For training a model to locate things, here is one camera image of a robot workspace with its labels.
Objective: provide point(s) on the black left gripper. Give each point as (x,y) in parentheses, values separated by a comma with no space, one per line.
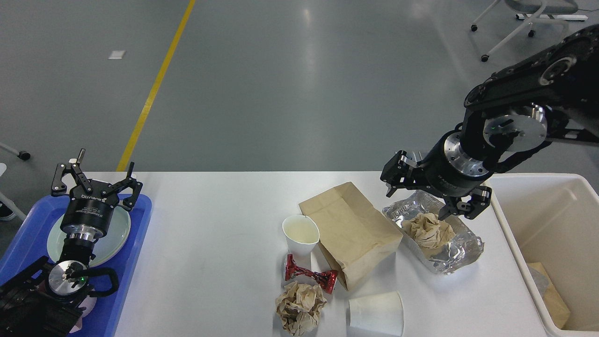
(91,213)

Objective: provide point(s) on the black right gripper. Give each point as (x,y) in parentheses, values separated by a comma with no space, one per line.
(449,172)

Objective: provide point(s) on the brown paper napkin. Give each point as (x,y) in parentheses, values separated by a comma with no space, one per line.
(428,231)

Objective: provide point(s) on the mint green plate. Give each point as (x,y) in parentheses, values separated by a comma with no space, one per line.
(55,240)

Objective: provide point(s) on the brown paper bag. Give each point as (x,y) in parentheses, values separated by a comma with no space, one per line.
(354,236)

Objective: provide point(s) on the pink mug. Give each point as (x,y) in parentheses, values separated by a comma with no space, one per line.
(86,306)

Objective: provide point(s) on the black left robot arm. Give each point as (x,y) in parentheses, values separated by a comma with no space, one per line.
(46,299)

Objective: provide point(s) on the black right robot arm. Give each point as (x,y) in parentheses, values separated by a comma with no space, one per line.
(549,97)

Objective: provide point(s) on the left floor socket plate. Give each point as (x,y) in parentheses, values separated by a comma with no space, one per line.
(407,159)

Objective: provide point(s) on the yellow plate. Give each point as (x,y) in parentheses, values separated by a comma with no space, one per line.
(108,246)

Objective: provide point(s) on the blue plastic tray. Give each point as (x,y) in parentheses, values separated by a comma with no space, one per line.
(30,242)

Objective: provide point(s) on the chair leg with caster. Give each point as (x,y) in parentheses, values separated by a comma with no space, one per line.
(22,155)

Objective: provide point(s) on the white plastic bin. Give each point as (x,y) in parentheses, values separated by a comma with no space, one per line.
(552,219)

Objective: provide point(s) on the lying white paper cup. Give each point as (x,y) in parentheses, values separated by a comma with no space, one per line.
(381,313)

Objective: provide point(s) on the white floor marker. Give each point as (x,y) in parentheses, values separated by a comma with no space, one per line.
(115,55)

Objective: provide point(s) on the upright white paper cup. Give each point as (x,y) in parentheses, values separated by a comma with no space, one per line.
(302,234)

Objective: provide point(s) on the red foil candy wrapper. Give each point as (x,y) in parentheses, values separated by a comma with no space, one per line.
(327,280)

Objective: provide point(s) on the brown paper in bin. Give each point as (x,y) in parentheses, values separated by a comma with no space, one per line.
(557,308)

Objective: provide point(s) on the white table leg base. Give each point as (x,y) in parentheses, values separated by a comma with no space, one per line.
(572,17)

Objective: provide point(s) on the crumpled brown paper ball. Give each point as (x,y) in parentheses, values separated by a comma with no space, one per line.
(300,307)

